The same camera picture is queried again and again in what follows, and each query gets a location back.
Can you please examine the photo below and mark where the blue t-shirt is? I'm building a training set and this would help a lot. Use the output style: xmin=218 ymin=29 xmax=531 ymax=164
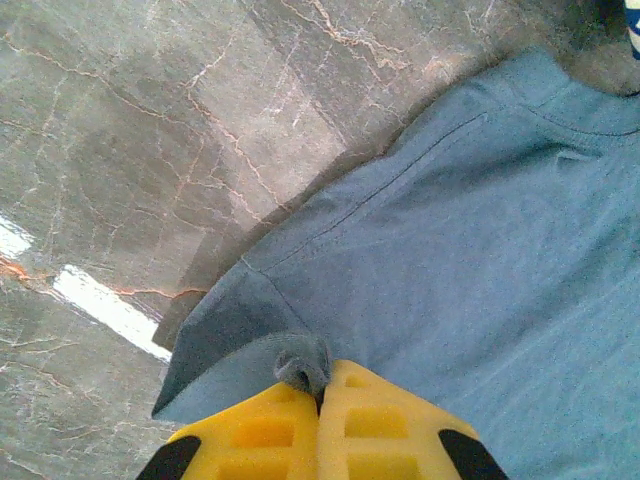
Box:
xmin=151 ymin=47 xmax=640 ymax=480

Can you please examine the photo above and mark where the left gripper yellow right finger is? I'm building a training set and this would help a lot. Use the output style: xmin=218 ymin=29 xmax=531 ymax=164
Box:
xmin=316 ymin=358 xmax=510 ymax=480

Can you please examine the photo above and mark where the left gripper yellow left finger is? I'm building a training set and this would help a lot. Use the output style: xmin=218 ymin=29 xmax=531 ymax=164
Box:
xmin=135 ymin=382 xmax=321 ymax=480

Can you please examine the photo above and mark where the white and blue cloth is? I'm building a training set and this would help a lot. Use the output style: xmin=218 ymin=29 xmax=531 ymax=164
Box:
xmin=623 ymin=0 xmax=640 ymax=61

